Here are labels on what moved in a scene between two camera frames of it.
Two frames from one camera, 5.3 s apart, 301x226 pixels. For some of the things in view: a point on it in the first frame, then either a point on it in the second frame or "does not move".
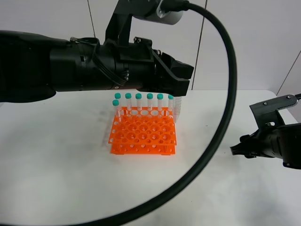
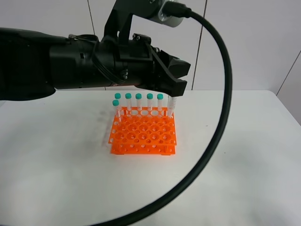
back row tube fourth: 149,97 does not move
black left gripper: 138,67 does not move
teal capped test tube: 177,105 → 171,104
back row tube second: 128,96 does not move
